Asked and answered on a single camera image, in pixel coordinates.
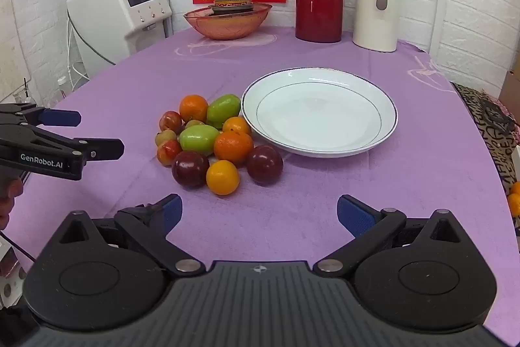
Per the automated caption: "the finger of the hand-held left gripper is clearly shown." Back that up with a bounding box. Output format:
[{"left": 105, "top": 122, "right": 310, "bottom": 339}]
[
  {"left": 61, "top": 137, "right": 125, "bottom": 162},
  {"left": 0, "top": 102, "right": 82, "bottom": 128}
]

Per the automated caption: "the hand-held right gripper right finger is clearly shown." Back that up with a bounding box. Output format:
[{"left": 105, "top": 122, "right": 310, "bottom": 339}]
[{"left": 314, "top": 194, "right": 462, "bottom": 278}]

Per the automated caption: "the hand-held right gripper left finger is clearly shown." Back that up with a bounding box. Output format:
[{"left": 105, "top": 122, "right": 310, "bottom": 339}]
[{"left": 59, "top": 193, "right": 206, "bottom": 277}]

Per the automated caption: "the dark purple plum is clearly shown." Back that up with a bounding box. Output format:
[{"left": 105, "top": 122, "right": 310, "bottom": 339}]
[
  {"left": 171, "top": 150, "right": 211, "bottom": 190},
  {"left": 246, "top": 145, "right": 284, "bottom": 186}
]

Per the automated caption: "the small red plum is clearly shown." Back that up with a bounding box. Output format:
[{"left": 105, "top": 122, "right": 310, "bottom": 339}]
[
  {"left": 157, "top": 140, "right": 183, "bottom": 167},
  {"left": 159, "top": 110, "right": 184, "bottom": 135}
]

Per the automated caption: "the yellow-orange orange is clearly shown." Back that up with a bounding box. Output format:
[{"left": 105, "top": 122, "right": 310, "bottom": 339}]
[{"left": 206, "top": 160, "right": 241, "bottom": 197}]

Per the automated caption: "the small yellow-red plum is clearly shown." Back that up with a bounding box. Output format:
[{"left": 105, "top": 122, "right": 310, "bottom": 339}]
[{"left": 155, "top": 129, "right": 178, "bottom": 147}]

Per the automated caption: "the green fruit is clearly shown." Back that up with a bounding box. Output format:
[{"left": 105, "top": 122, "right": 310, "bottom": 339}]
[
  {"left": 206, "top": 94, "right": 242, "bottom": 129},
  {"left": 179, "top": 124, "right": 221, "bottom": 156}
]

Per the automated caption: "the large deep orange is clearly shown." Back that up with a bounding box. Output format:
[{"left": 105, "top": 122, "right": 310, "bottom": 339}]
[{"left": 214, "top": 131, "right": 255, "bottom": 165}]

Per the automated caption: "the white round plate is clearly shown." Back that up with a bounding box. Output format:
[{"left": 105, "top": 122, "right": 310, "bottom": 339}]
[{"left": 241, "top": 67, "right": 399, "bottom": 158}]

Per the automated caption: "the person's left hand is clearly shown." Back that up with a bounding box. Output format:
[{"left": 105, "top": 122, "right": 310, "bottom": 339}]
[{"left": 0, "top": 178, "right": 24, "bottom": 231}]

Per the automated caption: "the purple tablecloth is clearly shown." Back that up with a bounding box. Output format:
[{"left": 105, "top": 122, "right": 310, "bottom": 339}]
[{"left": 7, "top": 26, "right": 511, "bottom": 336}]

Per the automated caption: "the white water dispenser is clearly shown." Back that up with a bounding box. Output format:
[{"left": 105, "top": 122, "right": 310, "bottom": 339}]
[{"left": 66, "top": 0, "right": 174, "bottom": 78}]

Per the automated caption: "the white power strip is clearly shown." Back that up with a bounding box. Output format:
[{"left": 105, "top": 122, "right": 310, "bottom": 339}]
[{"left": 0, "top": 243, "right": 27, "bottom": 309}]

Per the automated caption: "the brown patterned cloth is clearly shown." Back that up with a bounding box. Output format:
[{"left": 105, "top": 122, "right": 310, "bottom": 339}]
[{"left": 450, "top": 82, "right": 520, "bottom": 194}]

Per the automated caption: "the pink plastic bowl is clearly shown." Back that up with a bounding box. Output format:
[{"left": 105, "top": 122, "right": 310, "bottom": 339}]
[{"left": 183, "top": 3, "right": 273, "bottom": 41}]

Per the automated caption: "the dark patterned bowl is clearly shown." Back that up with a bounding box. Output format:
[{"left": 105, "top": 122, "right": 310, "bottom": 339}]
[{"left": 211, "top": 0, "right": 254, "bottom": 17}]

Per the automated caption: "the white thermos jug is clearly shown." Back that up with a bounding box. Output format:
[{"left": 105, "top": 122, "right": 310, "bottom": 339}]
[{"left": 352, "top": 0, "right": 399, "bottom": 53}]

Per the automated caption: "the cardboard box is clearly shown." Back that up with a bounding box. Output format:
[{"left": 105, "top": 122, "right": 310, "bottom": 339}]
[{"left": 498, "top": 69, "right": 520, "bottom": 121}]

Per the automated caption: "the grey cable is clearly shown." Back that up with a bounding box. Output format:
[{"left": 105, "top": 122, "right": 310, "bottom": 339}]
[{"left": 67, "top": 11, "right": 118, "bottom": 66}]

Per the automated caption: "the black cable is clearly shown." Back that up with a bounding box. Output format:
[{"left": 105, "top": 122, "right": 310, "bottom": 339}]
[{"left": 0, "top": 229, "right": 38, "bottom": 263}]

